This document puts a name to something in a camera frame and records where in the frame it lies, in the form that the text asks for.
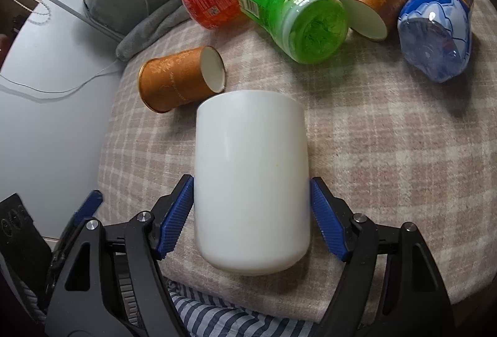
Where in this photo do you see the copper paper cup left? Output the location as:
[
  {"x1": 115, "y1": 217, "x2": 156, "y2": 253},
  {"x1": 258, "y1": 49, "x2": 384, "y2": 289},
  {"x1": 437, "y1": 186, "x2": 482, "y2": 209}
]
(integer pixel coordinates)
[{"x1": 137, "y1": 46, "x2": 227, "y2": 113}]

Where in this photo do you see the green plastic bottle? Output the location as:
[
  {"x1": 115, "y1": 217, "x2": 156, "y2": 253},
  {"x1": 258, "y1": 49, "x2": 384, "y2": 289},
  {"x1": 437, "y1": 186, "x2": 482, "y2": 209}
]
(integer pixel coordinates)
[{"x1": 238, "y1": 0, "x2": 349, "y2": 64}]

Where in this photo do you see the white cable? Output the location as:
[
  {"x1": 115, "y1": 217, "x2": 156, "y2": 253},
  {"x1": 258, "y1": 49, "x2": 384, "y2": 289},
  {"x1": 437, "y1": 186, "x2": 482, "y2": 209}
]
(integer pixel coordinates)
[{"x1": 0, "y1": 0, "x2": 151, "y2": 95}]

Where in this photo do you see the plaid beige blanket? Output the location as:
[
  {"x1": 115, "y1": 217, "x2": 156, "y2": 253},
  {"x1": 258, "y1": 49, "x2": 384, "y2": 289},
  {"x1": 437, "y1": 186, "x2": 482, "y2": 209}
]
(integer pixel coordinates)
[{"x1": 98, "y1": 0, "x2": 496, "y2": 322}]

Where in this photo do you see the blue plastic bottle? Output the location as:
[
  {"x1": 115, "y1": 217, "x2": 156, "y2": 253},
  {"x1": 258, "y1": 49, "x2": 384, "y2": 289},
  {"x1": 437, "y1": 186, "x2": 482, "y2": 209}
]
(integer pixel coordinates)
[{"x1": 398, "y1": 0, "x2": 473, "y2": 83}]

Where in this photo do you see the white paper cup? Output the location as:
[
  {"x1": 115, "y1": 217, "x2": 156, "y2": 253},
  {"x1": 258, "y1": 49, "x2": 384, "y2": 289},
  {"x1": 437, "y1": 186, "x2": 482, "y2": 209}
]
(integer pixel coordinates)
[{"x1": 194, "y1": 90, "x2": 311, "y2": 276}]

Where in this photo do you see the striped blue white cloth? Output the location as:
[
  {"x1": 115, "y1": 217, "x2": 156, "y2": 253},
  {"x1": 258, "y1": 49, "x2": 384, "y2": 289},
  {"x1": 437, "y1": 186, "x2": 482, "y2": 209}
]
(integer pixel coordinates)
[{"x1": 15, "y1": 278, "x2": 324, "y2": 337}]

